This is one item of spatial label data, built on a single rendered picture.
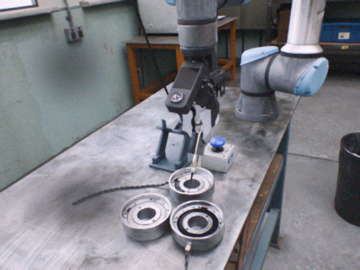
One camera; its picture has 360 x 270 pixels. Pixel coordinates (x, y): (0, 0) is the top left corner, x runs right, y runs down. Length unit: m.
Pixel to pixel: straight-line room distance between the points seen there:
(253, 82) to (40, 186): 0.70
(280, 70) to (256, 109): 0.16
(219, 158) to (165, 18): 2.25
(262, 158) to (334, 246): 1.02
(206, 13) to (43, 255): 0.55
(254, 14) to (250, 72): 3.38
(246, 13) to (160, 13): 1.74
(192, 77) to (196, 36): 0.07
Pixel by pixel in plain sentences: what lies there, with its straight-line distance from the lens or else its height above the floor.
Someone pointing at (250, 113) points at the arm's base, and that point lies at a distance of 1.04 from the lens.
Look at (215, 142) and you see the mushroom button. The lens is 0.77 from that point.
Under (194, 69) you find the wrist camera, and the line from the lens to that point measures 0.59.
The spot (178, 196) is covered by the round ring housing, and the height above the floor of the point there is 0.83.
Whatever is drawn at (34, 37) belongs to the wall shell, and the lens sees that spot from 2.35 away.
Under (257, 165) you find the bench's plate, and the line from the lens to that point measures 0.82.
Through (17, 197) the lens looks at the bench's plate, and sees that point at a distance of 0.86.
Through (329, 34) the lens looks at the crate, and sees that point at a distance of 4.01.
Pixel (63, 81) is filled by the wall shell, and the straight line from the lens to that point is 2.50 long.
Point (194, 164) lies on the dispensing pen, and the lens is 0.66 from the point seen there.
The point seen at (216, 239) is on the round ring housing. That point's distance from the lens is 0.58.
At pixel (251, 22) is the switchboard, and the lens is 4.39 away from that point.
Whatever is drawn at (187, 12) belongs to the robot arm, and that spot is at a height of 1.20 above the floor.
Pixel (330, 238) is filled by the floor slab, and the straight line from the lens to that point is 1.81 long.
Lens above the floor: 1.25
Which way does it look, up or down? 28 degrees down
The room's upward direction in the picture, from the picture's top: 5 degrees counter-clockwise
